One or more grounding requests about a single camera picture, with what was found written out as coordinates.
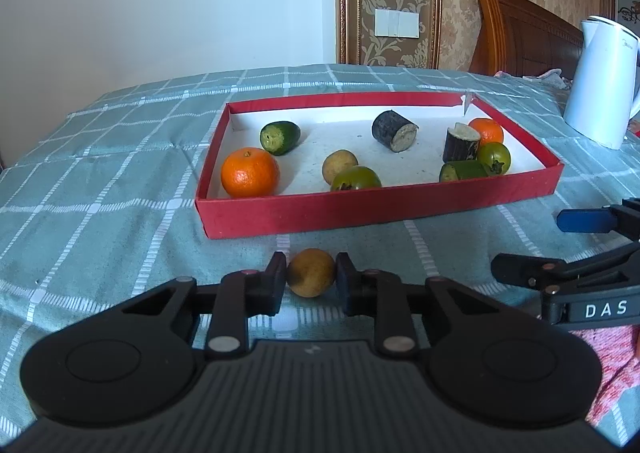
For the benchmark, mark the pink white cloth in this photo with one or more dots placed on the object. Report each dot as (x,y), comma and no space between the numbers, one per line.
(550,75)

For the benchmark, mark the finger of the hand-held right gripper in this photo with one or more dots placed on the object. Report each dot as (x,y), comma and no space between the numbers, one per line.
(585,220)
(515,267)

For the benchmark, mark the wooden headboard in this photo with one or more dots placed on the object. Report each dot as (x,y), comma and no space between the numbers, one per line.
(525,33)

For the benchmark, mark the green tomato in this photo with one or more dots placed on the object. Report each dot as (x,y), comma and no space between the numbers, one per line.
(357,178)
(497,155)

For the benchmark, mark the brown longan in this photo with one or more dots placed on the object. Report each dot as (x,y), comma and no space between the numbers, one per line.
(337,163)
(310,273)

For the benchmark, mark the white electric kettle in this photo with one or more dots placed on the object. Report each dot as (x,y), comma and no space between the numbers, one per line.
(600,93)

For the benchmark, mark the dark green cucumber end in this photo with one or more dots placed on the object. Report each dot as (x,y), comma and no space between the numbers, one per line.
(282,135)

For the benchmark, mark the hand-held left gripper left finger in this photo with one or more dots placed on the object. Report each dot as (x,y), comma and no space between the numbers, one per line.
(277,283)

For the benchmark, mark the notched dark sugarcane piece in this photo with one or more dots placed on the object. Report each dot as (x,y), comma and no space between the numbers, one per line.
(460,148)

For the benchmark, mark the orange tangerine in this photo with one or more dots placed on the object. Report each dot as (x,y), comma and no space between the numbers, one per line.
(490,130)
(250,173)

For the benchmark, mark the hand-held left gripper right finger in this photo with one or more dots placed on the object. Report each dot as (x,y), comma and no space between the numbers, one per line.
(345,283)

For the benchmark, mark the white wall switch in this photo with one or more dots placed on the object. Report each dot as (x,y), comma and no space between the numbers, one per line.
(397,23)

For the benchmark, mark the light green cucumber chunk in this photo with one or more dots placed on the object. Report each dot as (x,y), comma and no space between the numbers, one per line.
(465,170)

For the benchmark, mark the pink towel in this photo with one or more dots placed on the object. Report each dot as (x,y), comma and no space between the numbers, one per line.
(620,373)

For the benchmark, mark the red cardboard box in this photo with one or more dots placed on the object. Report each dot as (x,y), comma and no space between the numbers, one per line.
(350,218)

